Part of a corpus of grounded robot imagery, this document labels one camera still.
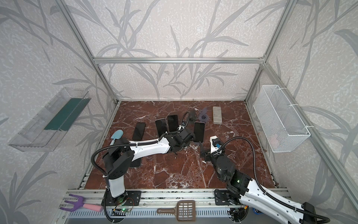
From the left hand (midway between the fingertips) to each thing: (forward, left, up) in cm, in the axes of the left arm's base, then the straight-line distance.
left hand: (185, 136), depth 90 cm
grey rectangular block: (+22, -25, -5) cm, 33 cm away
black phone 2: (+3, +15, +6) cm, 16 cm away
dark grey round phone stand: (+21, -14, -5) cm, 26 cm away
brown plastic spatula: (-39, -1, -7) cm, 40 cm away
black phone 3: (+11, +9, +1) cm, 14 cm away
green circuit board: (-39, +30, -7) cm, 50 cm away
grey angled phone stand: (+19, -5, -2) cm, 20 cm away
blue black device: (-40, -37, -5) cm, 54 cm away
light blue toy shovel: (+6, +49, -8) cm, 50 cm away
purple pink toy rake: (-36, +55, -8) cm, 66 cm away
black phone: (+9, +35, -9) cm, 37 cm away
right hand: (-10, -12, +14) cm, 21 cm away
